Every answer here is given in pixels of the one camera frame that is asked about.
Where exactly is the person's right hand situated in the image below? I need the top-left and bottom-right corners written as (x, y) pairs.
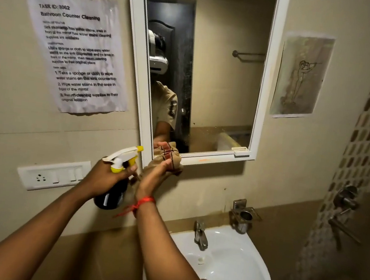
top-left (134, 155), bottom-right (178, 207)

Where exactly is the person's left hand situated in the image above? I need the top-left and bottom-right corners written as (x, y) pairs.
top-left (80, 157), bottom-right (139, 204)

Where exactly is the beige checked cleaning cloth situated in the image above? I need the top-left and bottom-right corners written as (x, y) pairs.
top-left (130, 139), bottom-right (186, 190)

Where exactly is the black spray bottle yellow nozzle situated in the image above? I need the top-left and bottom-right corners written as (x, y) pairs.
top-left (93, 142), bottom-right (144, 213)

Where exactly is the person's left forearm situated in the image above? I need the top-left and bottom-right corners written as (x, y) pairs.
top-left (0, 173), bottom-right (97, 280)

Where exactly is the person's right forearm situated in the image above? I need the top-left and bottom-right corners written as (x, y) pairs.
top-left (128, 198), bottom-right (223, 280)

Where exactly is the red thread wristband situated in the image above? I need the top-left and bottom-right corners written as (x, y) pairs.
top-left (113, 192), bottom-right (157, 223)

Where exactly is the chrome basin tap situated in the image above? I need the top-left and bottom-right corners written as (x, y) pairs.
top-left (192, 220), bottom-right (211, 252)

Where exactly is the chrome tumbler holder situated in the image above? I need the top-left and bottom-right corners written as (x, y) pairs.
top-left (227, 198), bottom-right (264, 236)

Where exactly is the white ceramic wash basin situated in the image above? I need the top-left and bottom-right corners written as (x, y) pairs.
top-left (142, 217), bottom-right (279, 280)

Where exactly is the printed instruction paper sheet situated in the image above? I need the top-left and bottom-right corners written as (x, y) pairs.
top-left (15, 0), bottom-right (139, 120)

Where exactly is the paper sheet with drawing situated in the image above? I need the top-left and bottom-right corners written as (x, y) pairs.
top-left (269, 30), bottom-right (336, 123)

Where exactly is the chrome shower mixer valve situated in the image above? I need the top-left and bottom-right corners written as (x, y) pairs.
top-left (332, 184), bottom-right (362, 212)

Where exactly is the white electrical switch board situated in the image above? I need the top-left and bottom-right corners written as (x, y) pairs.
top-left (15, 154), bottom-right (93, 197)

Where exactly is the white framed wall mirror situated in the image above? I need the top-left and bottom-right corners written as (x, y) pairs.
top-left (110, 0), bottom-right (291, 180)

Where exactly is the chrome wall spout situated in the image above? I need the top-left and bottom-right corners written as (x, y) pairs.
top-left (326, 216), bottom-right (364, 245)

